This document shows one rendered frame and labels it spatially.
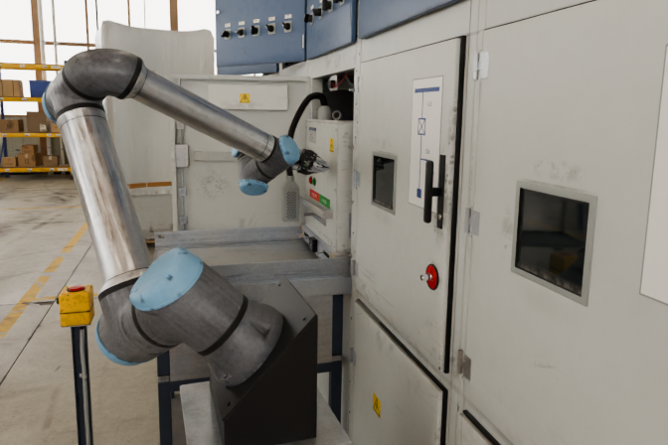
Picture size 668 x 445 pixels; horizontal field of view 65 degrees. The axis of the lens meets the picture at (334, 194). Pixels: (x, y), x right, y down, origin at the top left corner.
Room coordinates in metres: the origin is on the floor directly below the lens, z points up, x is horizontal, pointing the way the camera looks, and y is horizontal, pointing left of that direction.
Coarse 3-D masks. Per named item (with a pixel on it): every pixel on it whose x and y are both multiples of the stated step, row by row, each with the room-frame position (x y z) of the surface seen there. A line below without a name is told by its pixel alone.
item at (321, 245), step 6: (306, 228) 2.23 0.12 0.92; (306, 234) 2.23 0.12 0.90; (312, 234) 2.12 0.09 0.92; (306, 240) 2.23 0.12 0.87; (318, 240) 2.03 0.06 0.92; (318, 246) 2.03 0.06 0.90; (324, 246) 1.94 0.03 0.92; (324, 252) 1.94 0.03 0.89; (336, 252) 1.83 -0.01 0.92; (342, 252) 1.83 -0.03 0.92
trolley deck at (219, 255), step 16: (208, 256) 2.04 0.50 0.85; (224, 256) 2.04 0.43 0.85; (240, 256) 2.04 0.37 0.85; (256, 256) 2.05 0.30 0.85; (272, 256) 2.05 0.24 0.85; (288, 256) 2.06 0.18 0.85; (304, 256) 2.06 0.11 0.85; (320, 256) 2.06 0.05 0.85; (240, 288) 1.68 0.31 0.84; (256, 288) 1.69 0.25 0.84; (304, 288) 1.74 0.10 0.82; (320, 288) 1.76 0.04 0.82; (336, 288) 1.77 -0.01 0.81
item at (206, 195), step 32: (224, 96) 2.37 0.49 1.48; (256, 96) 2.38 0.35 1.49; (288, 96) 2.42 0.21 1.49; (192, 128) 2.39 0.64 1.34; (288, 128) 2.42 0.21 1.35; (192, 160) 2.39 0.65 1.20; (224, 160) 2.38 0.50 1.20; (192, 192) 2.39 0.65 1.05; (224, 192) 2.40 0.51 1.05; (192, 224) 2.38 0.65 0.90; (224, 224) 2.40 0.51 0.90; (256, 224) 2.41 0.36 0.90; (288, 224) 2.42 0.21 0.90
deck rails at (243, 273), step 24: (168, 240) 2.17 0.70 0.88; (192, 240) 2.20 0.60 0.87; (216, 240) 2.23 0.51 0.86; (240, 240) 2.26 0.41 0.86; (264, 240) 2.29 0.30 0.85; (288, 240) 2.31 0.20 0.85; (240, 264) 1.71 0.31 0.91; (264, 264) 1.73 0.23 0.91; (288, 264) 1.76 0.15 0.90; (312, 264) 1.78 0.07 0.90; (336, 264) 1.80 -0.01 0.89
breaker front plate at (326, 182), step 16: (320, 128) 2.07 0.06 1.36; (336, 128) 1.86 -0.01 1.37; (320, 144) 2.06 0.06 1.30; (336, 144) 1.85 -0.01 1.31; (336, 160) 1.85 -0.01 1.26; (320, 176) 2.06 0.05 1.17; (336, 176) 1.85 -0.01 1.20; (320, 192) 2.05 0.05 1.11; (336, 192) 1.84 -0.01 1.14; (320, 208) 2.05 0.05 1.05; (320, 224) 2.05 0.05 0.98
